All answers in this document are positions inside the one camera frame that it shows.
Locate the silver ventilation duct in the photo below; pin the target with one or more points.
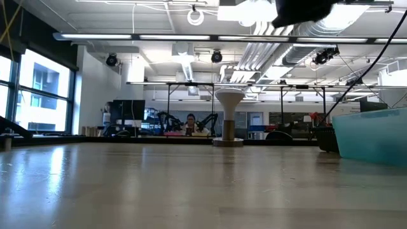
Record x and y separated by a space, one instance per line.
302 38

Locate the black mesh basket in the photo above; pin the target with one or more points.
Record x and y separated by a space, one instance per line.
326 138

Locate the red desk lamp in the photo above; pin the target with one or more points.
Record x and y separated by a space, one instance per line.
314 116

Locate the white ceiling air unit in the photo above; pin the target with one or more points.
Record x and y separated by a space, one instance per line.
248 12

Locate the black round ceiling camera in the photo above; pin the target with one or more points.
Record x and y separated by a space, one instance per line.
216 56
111 60

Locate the pink tray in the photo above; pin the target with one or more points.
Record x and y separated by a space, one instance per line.
173 134

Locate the blue storage bin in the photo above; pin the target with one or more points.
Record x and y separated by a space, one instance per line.
257 128

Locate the black aluminium table frame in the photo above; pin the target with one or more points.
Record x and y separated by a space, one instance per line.
95 140

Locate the black background robot arm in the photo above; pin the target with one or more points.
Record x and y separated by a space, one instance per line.
168 121
208 120

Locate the long ceiling light bar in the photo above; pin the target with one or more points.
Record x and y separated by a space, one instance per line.
203 37

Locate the teal translucent plastic bin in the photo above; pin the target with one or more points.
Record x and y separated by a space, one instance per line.
372 136

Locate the black rig frame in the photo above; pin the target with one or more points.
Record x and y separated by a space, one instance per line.
302 86
197 84

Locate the dark monitor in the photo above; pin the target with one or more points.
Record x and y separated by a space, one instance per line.
373 106

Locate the small wooden blocks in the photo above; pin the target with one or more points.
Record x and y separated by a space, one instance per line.
89 131

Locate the black hanging ceiling device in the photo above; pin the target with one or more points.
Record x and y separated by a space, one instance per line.
354 81
326 54

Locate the black desk monitor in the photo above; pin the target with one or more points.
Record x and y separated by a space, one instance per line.
127 109

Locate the white mushroom lamp brass base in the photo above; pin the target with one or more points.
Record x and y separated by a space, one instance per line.
229 105

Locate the large window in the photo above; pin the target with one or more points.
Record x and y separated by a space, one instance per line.
41 89

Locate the person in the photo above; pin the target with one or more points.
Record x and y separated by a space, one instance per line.
190 124

